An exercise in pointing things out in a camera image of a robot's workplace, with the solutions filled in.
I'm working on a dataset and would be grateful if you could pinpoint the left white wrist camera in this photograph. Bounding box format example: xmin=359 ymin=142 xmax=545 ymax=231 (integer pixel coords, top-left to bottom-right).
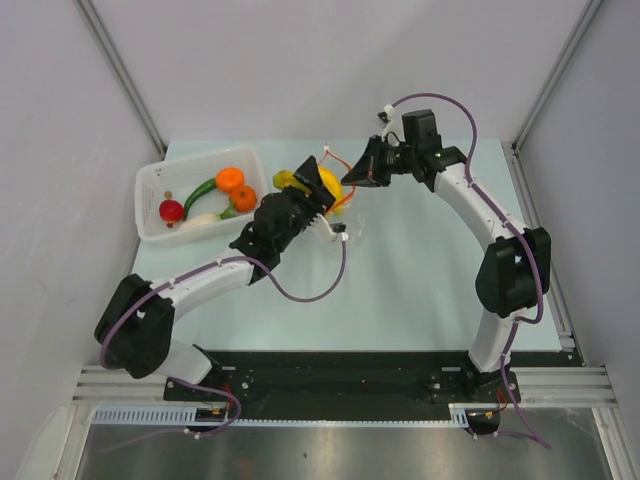
xmin=309 ymin=214 xmax=349 ymax=242

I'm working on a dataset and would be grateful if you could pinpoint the white plastic basket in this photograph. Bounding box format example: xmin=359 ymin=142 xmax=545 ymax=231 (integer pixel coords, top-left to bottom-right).
xmin=134 ymin=146 xmax=268 ymax=246

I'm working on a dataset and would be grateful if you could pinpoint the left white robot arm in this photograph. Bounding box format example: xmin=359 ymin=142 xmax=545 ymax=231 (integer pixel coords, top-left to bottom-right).
xmin=94 ymin=156 xmax=338 ymax=400

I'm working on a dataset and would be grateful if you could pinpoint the white cable duct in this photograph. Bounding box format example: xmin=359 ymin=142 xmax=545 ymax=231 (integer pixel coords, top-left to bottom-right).
xmin=92 ymin=405 xmax=469 ymax=428

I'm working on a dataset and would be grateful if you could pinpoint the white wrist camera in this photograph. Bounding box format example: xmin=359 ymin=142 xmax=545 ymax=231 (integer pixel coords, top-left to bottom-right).
xmin=377 ymin=104 xmax=402 ymax=138
xmin=309 ymin=214 xmax=349 ymax=242

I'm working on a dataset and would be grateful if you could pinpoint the green toy chili pepper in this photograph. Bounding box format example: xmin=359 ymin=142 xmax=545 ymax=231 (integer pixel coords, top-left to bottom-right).
xmin=182 ymin=177 xmax=217 ymax=221

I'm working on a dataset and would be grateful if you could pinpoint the red toy apple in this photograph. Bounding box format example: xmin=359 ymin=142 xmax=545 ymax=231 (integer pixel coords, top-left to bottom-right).
xmin=158 ymin=199 xmax=185 ymax=225

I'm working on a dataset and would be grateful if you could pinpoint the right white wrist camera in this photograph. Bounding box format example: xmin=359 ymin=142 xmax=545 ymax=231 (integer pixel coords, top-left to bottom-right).
xmin=377 ymin=104 xmax=402 ymax=138

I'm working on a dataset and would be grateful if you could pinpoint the white toy radish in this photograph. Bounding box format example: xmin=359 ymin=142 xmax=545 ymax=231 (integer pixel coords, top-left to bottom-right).
xmin=179 ymin=202 xmax=236 ymax=231

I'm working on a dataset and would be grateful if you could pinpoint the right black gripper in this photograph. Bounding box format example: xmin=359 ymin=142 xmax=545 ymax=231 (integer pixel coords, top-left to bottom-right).
xmin=343 ymin=135 xmax=418 ymax=188

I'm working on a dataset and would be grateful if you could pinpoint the orange toy pumpkin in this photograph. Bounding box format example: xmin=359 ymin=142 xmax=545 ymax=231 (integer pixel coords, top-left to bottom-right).
xmin=229 ymin=185 xmax=258 ymax=213

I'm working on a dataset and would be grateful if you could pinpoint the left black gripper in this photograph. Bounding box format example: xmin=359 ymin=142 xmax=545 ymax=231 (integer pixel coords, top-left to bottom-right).
xmin=273 ymin=156 xmax=334 ymax=253

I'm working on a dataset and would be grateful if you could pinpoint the orange toy tangerine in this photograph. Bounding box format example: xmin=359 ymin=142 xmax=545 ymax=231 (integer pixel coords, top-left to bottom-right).
xmin=215 ymin=167 xmax=245 ymax=193

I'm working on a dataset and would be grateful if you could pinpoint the clear zip top bag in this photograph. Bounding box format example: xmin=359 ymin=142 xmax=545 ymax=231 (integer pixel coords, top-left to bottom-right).
xmin=317 ymin=143 xmax=368 ymax=245

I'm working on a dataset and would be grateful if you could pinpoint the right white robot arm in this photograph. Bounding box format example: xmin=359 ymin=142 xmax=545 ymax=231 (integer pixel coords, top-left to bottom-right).
xmin=341 ymin=105 xmax=551 ymax=401

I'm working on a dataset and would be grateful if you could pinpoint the yellow toy banana bunch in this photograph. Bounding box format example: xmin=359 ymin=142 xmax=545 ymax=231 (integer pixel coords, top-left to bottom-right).
xmin=272 ymin=166 xmax=348 ymax=216

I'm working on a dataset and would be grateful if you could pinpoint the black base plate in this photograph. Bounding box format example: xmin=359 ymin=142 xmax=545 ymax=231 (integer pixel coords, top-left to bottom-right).
xmin=161 ymin=351 xmax=521 ymax=422

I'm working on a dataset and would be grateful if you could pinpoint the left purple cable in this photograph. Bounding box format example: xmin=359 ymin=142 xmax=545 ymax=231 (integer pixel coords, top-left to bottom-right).
xmin=98 ymin=234 xmax=348 ymax=454

